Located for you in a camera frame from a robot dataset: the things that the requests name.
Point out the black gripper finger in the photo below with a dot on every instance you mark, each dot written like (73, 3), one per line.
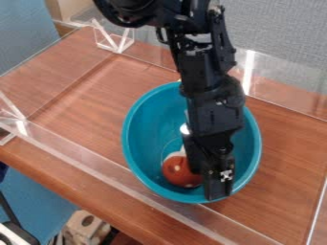
(193, 154)
(217, 173)

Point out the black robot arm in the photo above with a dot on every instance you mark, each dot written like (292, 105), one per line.
(191, 27)

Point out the blue plastic bowl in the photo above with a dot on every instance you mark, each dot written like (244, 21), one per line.
(151, 136)

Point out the wooden shelf in background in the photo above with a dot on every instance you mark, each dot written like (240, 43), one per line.
(71, 14)

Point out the red and white toy mushroom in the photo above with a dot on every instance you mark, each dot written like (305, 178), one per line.
(176, 171)

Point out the clear acrylic table barrier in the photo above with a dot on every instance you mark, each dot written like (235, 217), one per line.
(64, 101)

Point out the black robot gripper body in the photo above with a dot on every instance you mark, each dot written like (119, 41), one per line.
(215, 110)

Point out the wooden block with hole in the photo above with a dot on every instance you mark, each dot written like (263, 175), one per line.
(84, 229)

